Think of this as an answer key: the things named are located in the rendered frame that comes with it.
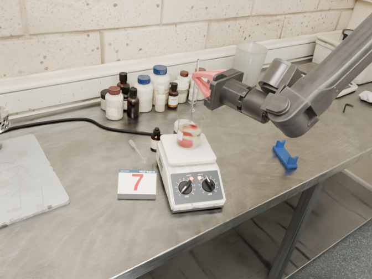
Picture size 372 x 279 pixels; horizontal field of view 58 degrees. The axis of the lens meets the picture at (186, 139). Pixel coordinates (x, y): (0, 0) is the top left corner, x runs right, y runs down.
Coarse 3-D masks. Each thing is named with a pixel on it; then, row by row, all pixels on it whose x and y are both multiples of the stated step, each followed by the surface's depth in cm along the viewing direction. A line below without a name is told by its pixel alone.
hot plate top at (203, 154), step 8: (168, 136) 87; (176, 136) 87; (168, 144) 84; (200, 144) 85; (208, 144) 86; (168, 152) 81; (176, 152) 82; (184, 152) 82; (192, 152) 82; (200, 152) 83; (208, 152) 83; (168, 160) 79; (176, 160) 79; (184, 160) 79; (192, 160) 80; (200, 160) 80; (208, 160) 80
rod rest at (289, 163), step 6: (276, 144) 101; (282, 144) 102; (276, 150) 101; (282, 150) 101; (282, 156) 99; (288, 156) 99; (282, 162) 97; (288, 162) 95; (294, 162) 96; (288, 168) 95
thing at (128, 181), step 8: (120, 176) 81; (128, 176) 81; (136, 176) 81; (144, 176) 82; (152, 176) 82; (120, 184) 80; (128, 184) 81; (136, 184) 81; (144, 184) 81; (152, 184) 81
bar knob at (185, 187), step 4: (184, 180) 78; (188, 180) 77; (180, 184) 77; (184, 184) 77; (188, 184) 76; (180, 188) 77; (184, 188) 75; (188, 188) 77; (180, 192) 77; (184, 192) 77; (188, 192) 77
